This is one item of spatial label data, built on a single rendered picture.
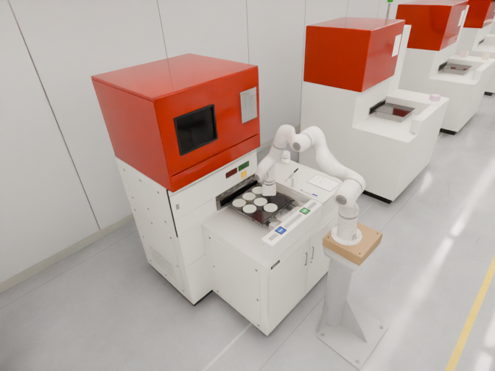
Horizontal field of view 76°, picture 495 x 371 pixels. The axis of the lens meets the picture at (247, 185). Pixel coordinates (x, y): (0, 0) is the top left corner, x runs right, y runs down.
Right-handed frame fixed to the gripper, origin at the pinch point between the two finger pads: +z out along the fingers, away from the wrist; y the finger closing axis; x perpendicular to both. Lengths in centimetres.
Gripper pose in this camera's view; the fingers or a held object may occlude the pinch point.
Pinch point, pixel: (269, 199)
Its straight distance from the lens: 238.0
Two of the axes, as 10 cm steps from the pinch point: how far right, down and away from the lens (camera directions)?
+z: 0.5, 8.3, 5.6
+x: 0.3, -5.6, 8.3
